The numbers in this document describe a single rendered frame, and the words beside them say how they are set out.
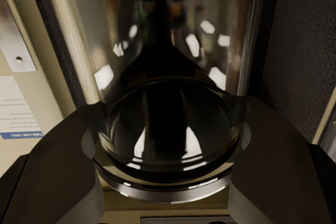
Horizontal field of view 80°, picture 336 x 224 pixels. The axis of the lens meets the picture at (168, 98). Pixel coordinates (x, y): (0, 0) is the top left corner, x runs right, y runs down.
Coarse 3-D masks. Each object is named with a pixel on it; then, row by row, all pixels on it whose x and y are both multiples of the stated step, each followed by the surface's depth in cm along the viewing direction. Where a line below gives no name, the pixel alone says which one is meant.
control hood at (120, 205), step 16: (112, 192) 27; (224, 192) 25; (112, 208) 25; (128, 208) 25; (144, 208) 25; (160, 208) 25; (176, 208) 24; (192, 208) 24; (208, 208) 24; (224, 208) 24
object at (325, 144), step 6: (330, 114) 20; (330, 120) 20; (324, 126) 20; (330, 126) 20; (324, 132) 21; (330, 132) 21; (318, 138) 21; (324, 138) 21; (330, 138) 21; (318, 144) 22; (324, 144) 22; (330, 144) 22; (324, 150) 22; (330, 150) 22; (330, 156) 23
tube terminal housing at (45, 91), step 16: (16, 0) 17; (32, 0) 17; (16, 16) 15; (32, 16) 18; (32, 32) 19; (0, 48) 17; (32, 48) 17; (48, 48) 20; (48, 64) 20; (16, 80) 18; (32, 80) 18; (48, 80) 21; (64, 80) 21; (32, 96) 19; (48, 96) 19; (64, 96) 22; (32, 112) 20; (48, 112) 20; (64, 112) 24; (48, 128) 21; (320, 128) 21
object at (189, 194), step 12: (96, 168) 11; (108, 180) 10; (228, 180) 10; (132, 192) 10; (144, 192) 9; (156, 192) 9; (168, 192) 9; (180, 192) 9; (192, 192) 9; (204, 192) 10
